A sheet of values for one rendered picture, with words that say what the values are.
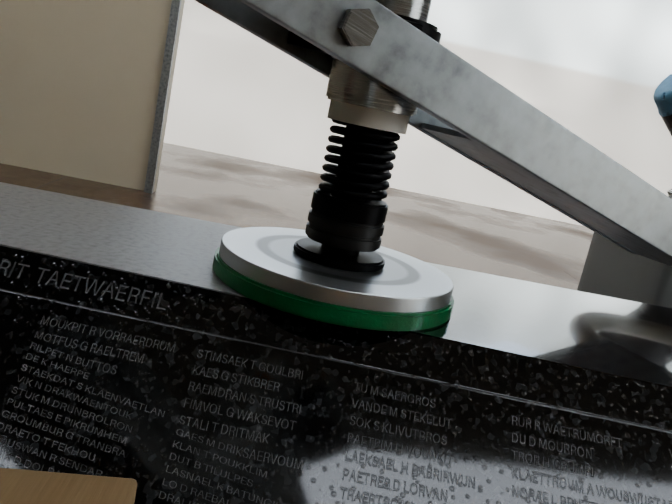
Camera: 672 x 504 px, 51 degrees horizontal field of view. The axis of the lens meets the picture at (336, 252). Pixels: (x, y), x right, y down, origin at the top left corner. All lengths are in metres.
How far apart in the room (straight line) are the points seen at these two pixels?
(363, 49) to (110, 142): 5.11
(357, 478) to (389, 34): 0.33
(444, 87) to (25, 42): 5.30
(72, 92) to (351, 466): 5.27
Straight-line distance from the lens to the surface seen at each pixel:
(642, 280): 1.74
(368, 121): 0.58
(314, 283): 0.53
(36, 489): 0.29
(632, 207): 0.74
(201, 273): 0.61
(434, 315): 0.58
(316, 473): 0.51
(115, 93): 5.59
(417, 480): 0.52
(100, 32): 5.62
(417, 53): 0.57
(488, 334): 0.61
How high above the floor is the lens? 0.99
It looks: 12 degrees down
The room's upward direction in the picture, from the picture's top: 12 degrees clockwise
